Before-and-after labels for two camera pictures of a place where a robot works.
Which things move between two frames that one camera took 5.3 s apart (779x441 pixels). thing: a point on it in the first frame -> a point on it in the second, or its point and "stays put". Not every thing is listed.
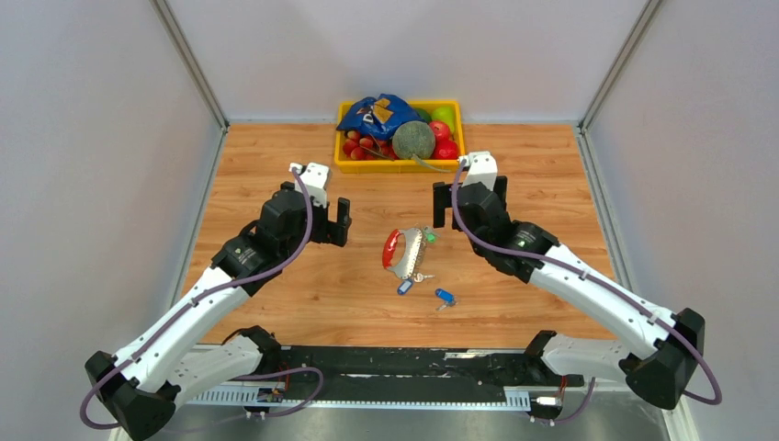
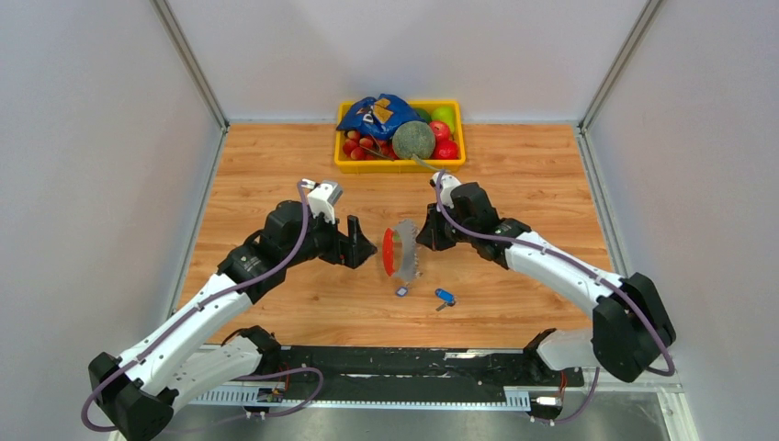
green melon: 413,140 stays put
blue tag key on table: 445,296 stays put
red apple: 441,130 stays put
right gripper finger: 442,199 -> 435,232
